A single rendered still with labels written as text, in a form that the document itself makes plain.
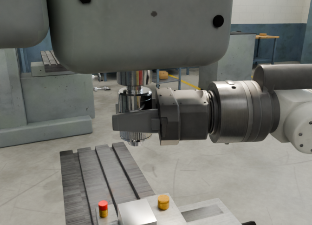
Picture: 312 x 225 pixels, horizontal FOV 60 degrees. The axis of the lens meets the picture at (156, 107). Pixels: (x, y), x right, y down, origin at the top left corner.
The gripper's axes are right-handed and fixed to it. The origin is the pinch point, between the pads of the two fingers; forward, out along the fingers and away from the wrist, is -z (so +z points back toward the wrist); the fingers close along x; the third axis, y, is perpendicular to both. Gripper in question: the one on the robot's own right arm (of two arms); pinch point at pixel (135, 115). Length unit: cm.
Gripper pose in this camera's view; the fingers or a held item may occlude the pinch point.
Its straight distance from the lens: 38.4
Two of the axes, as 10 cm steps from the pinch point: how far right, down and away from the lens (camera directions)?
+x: 0.6, 3.1, -9.5
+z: 10.0, -0.3, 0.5
